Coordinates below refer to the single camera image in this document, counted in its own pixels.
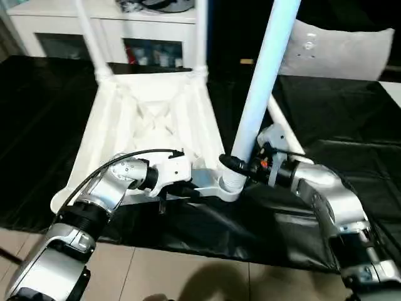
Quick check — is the white plastic table top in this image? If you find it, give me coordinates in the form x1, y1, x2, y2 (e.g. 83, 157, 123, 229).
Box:
49, 70, 246, 218

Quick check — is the black mat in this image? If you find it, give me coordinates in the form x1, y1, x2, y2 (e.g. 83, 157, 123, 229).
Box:
0, 55, 401, 275

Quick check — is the white board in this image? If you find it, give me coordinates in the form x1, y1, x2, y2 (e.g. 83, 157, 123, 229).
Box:
378, 80, 401, 108

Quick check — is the dark grey bag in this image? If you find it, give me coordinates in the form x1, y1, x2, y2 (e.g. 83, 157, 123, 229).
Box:
115, 0, 197, 14

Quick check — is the white cabinet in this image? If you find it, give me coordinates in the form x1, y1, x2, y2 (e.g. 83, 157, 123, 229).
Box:
5, 0, 214, 69

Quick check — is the grey cushion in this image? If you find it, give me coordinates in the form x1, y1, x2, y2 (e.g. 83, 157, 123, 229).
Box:
278, 19, 396, 82

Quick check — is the dark blue cabinet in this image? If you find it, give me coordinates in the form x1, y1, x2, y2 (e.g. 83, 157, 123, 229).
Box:
211, 0, 401, 78

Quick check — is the white plastic table leg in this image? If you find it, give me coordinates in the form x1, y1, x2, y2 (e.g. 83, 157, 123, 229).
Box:
267, 93, 307, 157
73, 0, 115, 83
190, 0, 211, 83
220, 0, 304, 194

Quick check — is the black stand leg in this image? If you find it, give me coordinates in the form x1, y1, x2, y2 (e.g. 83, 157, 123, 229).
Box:
0, 246, 25, 263

